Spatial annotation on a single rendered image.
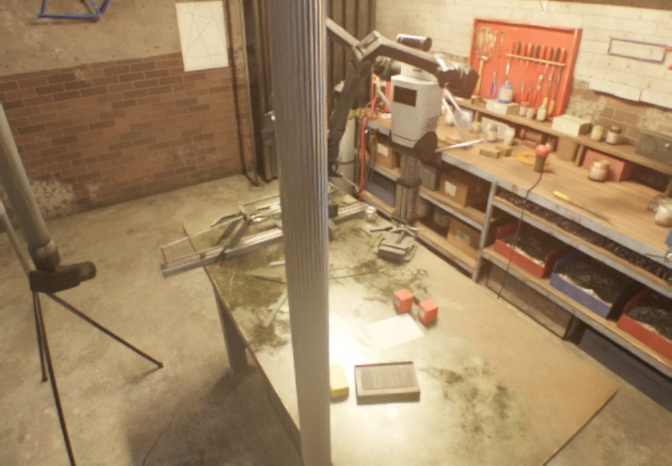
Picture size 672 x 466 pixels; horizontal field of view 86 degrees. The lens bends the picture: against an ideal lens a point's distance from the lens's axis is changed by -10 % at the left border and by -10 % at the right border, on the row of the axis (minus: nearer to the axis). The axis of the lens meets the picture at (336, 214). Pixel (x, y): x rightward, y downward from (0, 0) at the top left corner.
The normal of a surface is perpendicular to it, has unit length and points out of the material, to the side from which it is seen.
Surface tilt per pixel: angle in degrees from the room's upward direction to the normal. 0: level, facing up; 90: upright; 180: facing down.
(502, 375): 0
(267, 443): 0
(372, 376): 0
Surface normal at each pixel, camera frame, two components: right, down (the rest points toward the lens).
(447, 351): 0.00, -0.87
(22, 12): 0.53, 0.42
